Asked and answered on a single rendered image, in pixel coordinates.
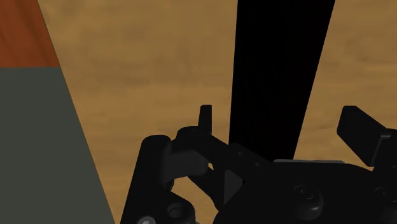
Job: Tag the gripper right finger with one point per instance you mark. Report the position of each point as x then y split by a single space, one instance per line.
361 133

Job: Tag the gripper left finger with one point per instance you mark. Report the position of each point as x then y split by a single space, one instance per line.
155 161

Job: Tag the black robot stand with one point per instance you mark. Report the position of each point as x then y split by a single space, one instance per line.
273 77

